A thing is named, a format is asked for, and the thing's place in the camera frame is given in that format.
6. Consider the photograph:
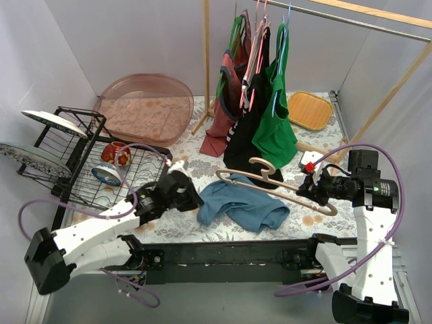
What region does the wooden hanger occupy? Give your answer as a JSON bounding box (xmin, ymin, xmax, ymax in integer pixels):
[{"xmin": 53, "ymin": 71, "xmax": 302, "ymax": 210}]
[{"xmin": 215, "ymin": 157, "xmax": 338, "ymax": 217}]

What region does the blue tank top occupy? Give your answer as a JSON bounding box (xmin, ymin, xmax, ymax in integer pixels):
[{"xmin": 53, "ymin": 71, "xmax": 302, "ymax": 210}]
[{"xmin": 197, "ymin": 180, "xmax": 290, "ymax": 234}]

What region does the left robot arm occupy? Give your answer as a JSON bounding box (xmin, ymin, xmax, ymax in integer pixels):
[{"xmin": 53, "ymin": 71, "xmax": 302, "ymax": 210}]
[{"xmin": 24, "ymin": 170, "xmax": 204, "ymax": 295}]

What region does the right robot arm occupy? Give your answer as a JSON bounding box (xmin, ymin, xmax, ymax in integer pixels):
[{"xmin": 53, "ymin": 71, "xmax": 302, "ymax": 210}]
[{"xmin": 296, "ymin": 149, "xmax": 410, "ymax": 323}]

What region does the green tank top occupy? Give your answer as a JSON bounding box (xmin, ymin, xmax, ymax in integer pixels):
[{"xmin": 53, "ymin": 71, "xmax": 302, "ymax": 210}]
[{"xmin": 252, "ymin": 24, "xmax": 298, "ymax": 169}]

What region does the black tank top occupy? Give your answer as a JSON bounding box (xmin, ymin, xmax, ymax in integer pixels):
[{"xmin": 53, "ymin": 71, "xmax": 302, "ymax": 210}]
[{"xmin": 223, "ymin": 28, "xmax": 271, "ymax": 175}]

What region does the red tank top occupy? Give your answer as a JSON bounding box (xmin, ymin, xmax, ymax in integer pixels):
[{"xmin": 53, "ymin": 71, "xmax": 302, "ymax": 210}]
[{"xmin": 199, "ymin": 9, "xmax": 252, "ymax": 157}]

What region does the pink hanger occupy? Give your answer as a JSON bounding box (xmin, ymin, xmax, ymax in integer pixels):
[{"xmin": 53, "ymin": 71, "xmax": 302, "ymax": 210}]
[{"xmin": 240, "ymin": 1, "xmax": 269, "ymax": 111}]

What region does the blue hanger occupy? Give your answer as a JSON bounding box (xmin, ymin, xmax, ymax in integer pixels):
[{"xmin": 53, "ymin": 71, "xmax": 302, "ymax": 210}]
[{"xmin": 269, "ymin": 2, "xmax": 293, "ymax": 119}]

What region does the green hanger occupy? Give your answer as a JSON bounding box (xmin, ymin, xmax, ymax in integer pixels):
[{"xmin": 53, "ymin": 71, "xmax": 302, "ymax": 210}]
[{"xmin": 225, "ymin": 9, "xmax": 251, "ymax": 78}]

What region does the floral tablecloth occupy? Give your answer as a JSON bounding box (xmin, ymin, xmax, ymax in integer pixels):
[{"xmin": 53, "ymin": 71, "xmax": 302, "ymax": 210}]
[{"xmin": 62, "ymin": 96, "xmax": 356, "ymax": 243}]

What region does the red floral bowl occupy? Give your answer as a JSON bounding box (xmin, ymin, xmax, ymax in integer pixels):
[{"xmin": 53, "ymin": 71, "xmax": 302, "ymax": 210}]
[{"xmin": 101, "ymin": 141, "xmax": 132, "ymax": 167}]

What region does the blue white bowl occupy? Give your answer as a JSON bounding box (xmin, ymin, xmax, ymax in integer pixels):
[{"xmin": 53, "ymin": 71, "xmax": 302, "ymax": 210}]
[{"xmin": 91, "ymin": 162, "xmax": 122, "ymax": 186}]

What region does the woven bamboo tray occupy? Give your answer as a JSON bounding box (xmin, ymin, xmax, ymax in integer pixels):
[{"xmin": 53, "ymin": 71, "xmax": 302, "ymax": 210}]
[{"xmin": 288, "ymin": 92, "xmax": 333, "ymax": 131}]

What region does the pink plastic basin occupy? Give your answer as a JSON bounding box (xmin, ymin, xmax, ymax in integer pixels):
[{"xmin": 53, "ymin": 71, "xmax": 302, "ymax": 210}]
[{"xmin": 93, "ymin": 74, "xmax": 194, "ymax": 147}]

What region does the blue patterned plate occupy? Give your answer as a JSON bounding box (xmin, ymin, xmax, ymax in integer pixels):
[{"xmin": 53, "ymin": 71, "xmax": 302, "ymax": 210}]
[{"xmin": 1, "ymin": 142, "xmax": 72, "ymax": 178}]

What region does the white plate upper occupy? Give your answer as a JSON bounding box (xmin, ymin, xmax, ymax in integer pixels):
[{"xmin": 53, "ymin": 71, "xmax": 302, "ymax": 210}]
[{"xmin": 21, "ymin": 111, "xmax": 87, "ymax": 138}]

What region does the wooden clothes rack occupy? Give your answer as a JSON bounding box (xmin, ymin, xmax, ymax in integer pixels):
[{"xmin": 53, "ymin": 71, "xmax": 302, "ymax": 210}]
[{"xmin": 191, "ymin": 0, "xmax": 432, "ymax": 166}]

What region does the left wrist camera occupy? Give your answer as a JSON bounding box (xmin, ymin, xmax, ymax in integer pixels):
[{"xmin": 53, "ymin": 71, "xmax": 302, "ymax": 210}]
[{"xmin": 167, "ymin": 160, "xmax": 188, "ymax": 177}]

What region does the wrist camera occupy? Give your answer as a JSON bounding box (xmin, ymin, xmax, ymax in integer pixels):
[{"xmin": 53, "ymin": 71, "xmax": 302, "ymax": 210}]
[
  {"xmin": 167, "ymin": 160, "xmax": 188, "ymax": 177},
  {"xmin": 298, "ymin": 151, "xmax": 323, "ymax": 182}
]

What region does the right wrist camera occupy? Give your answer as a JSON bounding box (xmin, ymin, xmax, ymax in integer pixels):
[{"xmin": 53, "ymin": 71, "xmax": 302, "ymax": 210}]
[{"xmin": 298, "ymin": 151, "xmax": 323, "ymax": 182}]

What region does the black wire dish rack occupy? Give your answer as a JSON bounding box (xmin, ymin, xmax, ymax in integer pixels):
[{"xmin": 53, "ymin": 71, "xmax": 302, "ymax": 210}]
[{"xmin": 17, "ymin": 106, "xmax": 172, "ymax": 213}]

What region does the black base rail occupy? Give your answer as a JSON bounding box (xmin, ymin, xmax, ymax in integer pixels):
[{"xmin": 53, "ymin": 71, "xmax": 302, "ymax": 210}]
[{"xmin": 143, "ymin": 240, "xmax": 323, "ymax": 284}]

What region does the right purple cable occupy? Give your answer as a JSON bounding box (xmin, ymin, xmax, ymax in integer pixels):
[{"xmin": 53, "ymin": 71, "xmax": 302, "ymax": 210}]
[{"xmin": 273, "ymin": 143, "xmax": 404, "ymax": 298}]

